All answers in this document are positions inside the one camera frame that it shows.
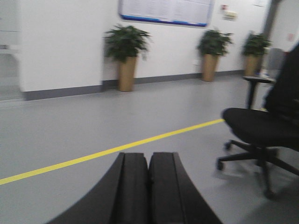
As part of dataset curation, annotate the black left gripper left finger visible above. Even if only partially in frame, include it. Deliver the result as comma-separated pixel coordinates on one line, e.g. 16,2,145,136
50,153,148,224

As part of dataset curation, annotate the middle potted plant tan pot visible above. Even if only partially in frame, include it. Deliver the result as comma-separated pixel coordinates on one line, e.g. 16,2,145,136
197,29,233,82

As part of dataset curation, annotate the right potted plant tan pot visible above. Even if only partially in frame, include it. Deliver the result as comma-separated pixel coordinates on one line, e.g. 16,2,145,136
242,32,271,76

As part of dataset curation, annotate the blue framed notice board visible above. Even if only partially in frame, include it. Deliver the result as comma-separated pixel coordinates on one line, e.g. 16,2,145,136
118,0,214,27

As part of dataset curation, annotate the black office chair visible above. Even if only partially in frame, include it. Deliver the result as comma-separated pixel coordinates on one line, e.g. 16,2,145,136
216,46,299,199

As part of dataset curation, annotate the potted plant tan pot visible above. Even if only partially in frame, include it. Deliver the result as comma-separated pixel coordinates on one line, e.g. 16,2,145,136
103,24,151,92
242,32,271,76
197,29,233,82

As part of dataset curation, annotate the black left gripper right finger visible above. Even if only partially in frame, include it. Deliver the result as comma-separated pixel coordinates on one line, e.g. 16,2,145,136
149,152,222,224

